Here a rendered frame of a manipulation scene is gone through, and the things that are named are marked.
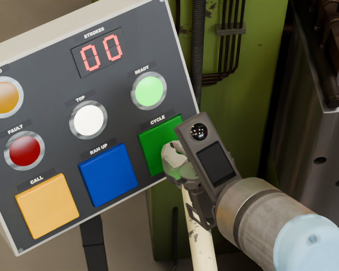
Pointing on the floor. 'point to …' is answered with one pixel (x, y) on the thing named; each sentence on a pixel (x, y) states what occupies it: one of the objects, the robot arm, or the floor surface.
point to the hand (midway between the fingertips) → (169, 143)
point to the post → (95, 229)
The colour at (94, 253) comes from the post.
